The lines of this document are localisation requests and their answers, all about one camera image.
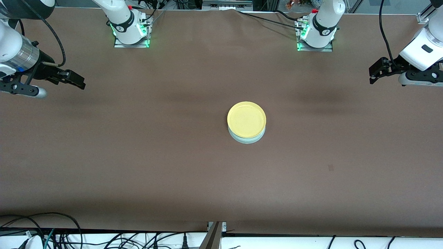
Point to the grey metal rail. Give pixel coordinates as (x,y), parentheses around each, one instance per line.
(226,4)

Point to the black power plug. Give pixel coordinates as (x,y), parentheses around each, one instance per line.
(184,242)

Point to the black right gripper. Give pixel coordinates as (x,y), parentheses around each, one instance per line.
(45,68)

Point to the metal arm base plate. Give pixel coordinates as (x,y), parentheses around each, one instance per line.
(328,48)
(119,45)

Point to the aluminium profile beam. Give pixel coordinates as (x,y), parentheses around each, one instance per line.
(211,238)

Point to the pale green plate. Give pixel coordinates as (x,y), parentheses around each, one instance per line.
(246,140)

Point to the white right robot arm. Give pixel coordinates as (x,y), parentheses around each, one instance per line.
(119,17)

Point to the aluminium corner bracket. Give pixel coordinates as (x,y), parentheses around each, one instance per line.
(423,18)

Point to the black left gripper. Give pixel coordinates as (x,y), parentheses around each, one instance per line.
(395,64)

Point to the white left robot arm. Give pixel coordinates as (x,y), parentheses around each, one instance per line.
(323,20)

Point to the yellow plate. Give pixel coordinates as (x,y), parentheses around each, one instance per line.
(246,119)

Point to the brown table cover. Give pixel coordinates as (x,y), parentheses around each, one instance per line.
(221,180)

